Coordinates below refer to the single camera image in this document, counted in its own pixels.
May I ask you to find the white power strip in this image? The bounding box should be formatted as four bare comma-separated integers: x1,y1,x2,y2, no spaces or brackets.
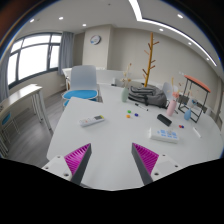
149,128,179,144

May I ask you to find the black pen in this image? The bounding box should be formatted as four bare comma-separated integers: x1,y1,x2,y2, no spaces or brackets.
134,103,149,111

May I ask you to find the window with dark frame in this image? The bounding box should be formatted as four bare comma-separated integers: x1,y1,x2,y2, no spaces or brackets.
7,32,62,88

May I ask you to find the blue vase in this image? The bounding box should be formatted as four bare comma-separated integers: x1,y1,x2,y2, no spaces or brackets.
184,108,191,121

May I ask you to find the grey curtain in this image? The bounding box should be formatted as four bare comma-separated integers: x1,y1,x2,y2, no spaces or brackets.
58,32,74,75

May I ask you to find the round wall clock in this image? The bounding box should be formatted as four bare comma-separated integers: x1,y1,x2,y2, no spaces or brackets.
90,35,101,45

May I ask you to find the black shelf orange top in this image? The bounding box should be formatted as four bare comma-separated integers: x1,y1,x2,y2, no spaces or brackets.
178,75,211,123

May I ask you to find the white remote control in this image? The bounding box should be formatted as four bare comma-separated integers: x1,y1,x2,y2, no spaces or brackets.
79,115,105,127

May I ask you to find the white chair blue cushion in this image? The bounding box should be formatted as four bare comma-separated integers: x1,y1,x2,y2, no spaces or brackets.
62,65,98,107

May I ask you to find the wooden coat tree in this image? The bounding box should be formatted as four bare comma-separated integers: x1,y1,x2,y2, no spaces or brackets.
142,32,159,87

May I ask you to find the pink vase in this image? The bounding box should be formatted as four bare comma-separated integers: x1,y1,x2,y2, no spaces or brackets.
167,100,177,116

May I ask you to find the pale green vase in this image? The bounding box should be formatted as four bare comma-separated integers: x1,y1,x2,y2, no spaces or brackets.
121,87,129,102

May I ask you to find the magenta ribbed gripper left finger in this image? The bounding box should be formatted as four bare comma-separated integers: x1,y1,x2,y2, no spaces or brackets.
64,143,92,185

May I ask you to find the grey backpack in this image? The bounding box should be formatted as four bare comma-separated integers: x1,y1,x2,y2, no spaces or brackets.
128,86,167,108

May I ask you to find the white side desk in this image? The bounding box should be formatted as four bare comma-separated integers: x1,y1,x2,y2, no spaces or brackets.
0,84,52,158

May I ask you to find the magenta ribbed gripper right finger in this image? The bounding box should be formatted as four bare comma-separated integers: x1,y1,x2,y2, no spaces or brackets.
131,143,159,185

